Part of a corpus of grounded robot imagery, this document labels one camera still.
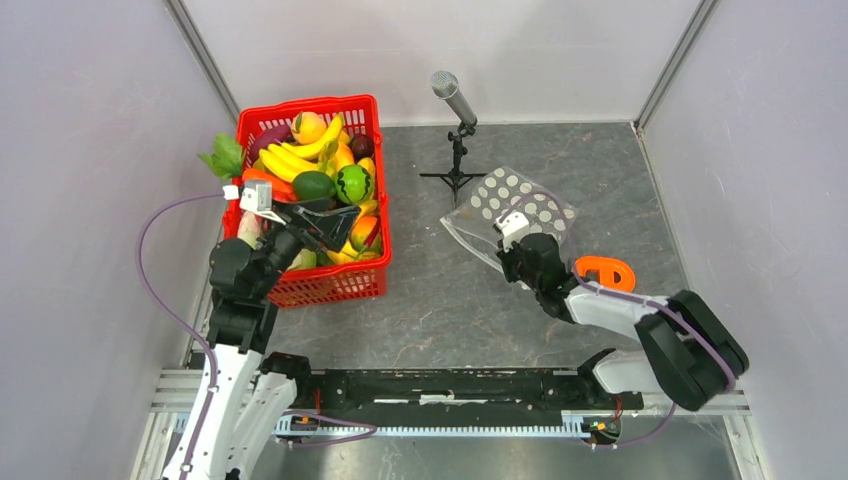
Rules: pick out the dark green avocado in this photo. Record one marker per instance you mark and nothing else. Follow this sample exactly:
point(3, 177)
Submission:
point(313, 185)

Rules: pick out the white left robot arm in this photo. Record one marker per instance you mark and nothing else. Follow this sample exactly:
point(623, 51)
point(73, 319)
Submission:
point(246, 388)

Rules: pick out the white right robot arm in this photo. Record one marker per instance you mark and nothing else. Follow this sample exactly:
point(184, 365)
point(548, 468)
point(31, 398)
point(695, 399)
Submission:
point(685, 351)

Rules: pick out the green toy watermelon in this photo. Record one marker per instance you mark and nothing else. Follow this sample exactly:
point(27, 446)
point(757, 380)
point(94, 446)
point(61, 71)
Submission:
point(354, 184)

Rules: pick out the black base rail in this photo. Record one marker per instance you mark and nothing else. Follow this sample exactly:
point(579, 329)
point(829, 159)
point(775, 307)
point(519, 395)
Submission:
point(460, 397)

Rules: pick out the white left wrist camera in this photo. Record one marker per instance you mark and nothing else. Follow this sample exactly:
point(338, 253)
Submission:
point(253, 196)

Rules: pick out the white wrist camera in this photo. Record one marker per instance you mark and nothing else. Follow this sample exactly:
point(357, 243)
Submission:
point(513, 228)
point(253, 196)

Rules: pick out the orange tape roll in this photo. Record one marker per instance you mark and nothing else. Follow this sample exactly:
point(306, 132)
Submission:
point(609, 272)

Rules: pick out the orange toy carrot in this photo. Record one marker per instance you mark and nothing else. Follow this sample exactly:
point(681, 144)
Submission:
point(282, 191)

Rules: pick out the dark purple plum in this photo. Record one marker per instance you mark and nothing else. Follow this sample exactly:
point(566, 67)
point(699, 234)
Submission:
point(361, 146)

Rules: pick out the yellow peach with leaf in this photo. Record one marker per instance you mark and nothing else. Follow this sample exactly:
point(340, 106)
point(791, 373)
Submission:
point(307, 127)

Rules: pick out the clear dotted zip bag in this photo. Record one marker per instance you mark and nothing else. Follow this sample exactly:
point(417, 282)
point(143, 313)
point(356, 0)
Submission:
point(502, 192)

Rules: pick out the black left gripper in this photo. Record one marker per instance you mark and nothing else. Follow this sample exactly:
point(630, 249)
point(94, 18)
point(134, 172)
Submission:
point(332, 225)

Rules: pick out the yellow banana bunch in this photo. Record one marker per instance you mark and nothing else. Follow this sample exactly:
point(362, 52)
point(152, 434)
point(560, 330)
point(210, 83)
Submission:
point(348, 254)
point(287, 161)

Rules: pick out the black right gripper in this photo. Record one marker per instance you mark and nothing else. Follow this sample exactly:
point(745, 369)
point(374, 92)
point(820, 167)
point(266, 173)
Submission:
point(505, 258)

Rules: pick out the purple sweet potato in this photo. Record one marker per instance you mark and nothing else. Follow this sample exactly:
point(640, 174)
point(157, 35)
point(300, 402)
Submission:
point(272, 136)

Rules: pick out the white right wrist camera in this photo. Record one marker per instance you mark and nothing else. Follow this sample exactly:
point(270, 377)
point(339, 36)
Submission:
point(513, 228)

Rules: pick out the green lettuce leaf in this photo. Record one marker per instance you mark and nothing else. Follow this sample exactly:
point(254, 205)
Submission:
point(227, 158)

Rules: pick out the red plastic basket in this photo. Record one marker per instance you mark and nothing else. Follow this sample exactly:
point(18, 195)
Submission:
point(361, 279)

